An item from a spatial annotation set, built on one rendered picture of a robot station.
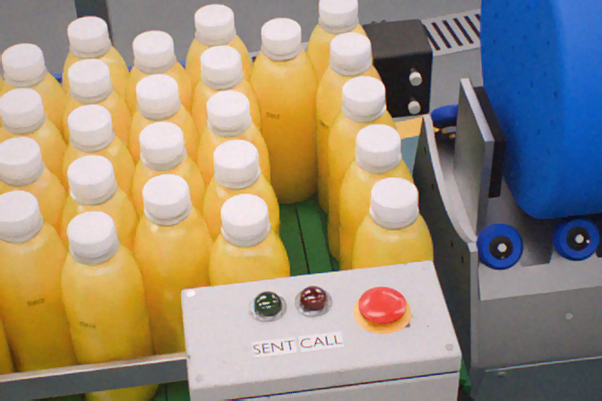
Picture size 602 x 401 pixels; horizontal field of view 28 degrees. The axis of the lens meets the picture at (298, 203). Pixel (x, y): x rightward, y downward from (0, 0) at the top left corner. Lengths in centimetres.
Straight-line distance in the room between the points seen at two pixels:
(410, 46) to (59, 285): 51
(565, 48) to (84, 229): 42
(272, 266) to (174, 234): 9
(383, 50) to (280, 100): 18
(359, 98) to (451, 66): 193
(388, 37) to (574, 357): 41
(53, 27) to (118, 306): 228
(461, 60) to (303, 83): 187
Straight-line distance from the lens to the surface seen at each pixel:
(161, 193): 102
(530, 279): 120
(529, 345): 124
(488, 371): 126
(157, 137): 108
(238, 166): 104
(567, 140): 106
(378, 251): 102
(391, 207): 100
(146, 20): 324
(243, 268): 101
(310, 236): 127
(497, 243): 117
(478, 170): 118
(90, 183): 104
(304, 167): 127
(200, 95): 118
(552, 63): 106
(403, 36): 137
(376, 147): 105
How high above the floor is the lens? 178
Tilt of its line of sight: 42 degrees down
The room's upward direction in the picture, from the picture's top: 2 degrees counter-clockwise
